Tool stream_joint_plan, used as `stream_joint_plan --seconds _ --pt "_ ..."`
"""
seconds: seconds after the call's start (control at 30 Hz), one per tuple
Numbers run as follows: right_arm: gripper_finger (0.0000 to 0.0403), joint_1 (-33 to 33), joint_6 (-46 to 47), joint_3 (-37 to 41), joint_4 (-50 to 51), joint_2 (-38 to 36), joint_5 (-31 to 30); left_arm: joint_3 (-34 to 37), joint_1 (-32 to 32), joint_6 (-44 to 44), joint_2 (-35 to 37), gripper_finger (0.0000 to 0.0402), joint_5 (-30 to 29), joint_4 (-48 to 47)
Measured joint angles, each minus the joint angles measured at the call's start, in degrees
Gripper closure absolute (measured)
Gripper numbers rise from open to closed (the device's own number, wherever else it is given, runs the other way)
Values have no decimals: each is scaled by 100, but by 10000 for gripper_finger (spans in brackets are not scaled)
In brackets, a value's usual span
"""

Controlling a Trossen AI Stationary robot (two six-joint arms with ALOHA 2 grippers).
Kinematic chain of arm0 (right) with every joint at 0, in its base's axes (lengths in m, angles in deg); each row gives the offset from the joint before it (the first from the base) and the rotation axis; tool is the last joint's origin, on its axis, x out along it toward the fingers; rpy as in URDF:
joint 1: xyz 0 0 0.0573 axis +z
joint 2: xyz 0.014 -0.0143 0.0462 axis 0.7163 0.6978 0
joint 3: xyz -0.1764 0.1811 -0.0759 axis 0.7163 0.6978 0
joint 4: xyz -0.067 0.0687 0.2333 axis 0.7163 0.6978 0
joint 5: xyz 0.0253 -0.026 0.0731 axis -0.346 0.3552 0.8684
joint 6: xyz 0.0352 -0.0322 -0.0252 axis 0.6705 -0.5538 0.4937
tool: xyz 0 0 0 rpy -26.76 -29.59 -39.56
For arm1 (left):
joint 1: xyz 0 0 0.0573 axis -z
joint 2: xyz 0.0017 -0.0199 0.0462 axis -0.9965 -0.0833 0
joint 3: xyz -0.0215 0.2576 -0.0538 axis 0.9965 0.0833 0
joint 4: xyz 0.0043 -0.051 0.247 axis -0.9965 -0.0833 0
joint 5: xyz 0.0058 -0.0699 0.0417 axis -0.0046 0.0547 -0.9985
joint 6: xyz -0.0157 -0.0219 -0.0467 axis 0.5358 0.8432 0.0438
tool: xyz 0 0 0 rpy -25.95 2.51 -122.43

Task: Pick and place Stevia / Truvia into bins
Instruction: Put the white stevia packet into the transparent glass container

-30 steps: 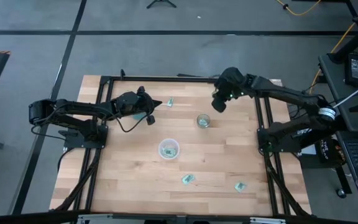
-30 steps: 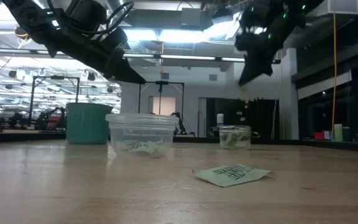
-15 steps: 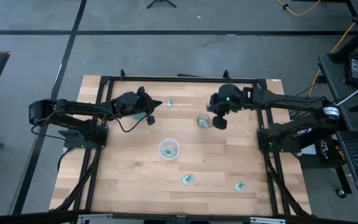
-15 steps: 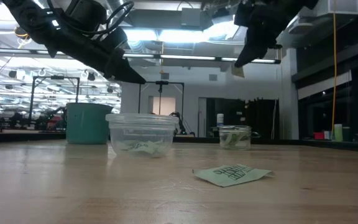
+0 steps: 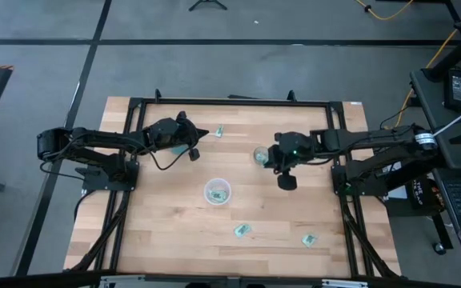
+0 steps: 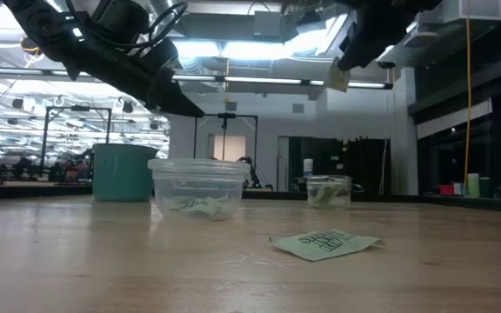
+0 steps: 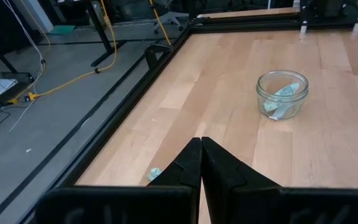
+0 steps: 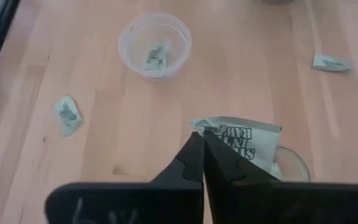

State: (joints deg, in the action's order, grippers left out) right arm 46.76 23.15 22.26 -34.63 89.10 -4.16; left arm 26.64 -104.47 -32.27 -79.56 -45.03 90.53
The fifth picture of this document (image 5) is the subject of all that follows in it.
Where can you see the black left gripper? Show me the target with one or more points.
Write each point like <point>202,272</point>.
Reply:
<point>166,134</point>

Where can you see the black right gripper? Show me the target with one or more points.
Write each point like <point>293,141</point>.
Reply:
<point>294,150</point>

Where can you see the green stevia packet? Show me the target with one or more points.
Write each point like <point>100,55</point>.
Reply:
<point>309,240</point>
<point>218,195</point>
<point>219,130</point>
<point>242,230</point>

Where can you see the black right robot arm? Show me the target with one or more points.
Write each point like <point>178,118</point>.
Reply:
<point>366,140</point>

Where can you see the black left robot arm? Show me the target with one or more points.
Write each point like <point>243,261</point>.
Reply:
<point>94,140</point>

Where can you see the small glass jar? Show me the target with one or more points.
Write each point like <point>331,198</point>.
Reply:
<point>259,155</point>

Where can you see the teal plastic cup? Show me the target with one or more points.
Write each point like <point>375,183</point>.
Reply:
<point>179,150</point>

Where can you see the clear plastic container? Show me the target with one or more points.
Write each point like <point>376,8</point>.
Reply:
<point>208,186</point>

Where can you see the black printed bag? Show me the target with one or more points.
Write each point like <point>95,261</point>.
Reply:
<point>422,194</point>

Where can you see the grey desk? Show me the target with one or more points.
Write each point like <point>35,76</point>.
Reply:
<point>434,104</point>

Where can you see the black power adapter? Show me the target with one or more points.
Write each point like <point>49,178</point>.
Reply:
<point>458,90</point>

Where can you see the black desk leg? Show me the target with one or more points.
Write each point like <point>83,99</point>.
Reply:
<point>458,52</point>

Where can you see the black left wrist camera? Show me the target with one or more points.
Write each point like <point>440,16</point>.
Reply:
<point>194,154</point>

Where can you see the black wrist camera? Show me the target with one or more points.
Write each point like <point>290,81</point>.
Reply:
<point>287,182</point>
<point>194,154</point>

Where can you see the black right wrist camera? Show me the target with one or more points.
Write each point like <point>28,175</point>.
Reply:
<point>287,182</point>

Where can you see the black aluminium table frame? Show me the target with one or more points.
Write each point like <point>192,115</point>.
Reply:
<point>234,102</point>

